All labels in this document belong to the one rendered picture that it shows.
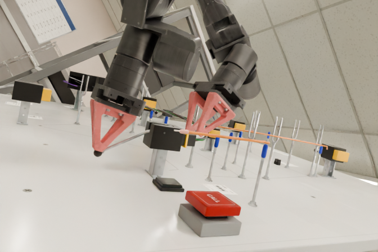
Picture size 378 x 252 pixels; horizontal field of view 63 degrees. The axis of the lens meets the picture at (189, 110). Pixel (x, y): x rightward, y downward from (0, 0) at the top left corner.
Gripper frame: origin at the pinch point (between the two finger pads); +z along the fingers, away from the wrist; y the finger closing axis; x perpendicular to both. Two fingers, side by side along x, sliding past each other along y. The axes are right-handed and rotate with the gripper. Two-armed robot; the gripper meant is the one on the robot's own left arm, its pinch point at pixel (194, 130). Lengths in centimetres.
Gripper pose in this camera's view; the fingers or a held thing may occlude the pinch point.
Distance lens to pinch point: 57.5
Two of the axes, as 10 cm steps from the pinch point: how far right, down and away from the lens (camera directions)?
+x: -6.1, -6.1, -5.0
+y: -5.8, -0.8, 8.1
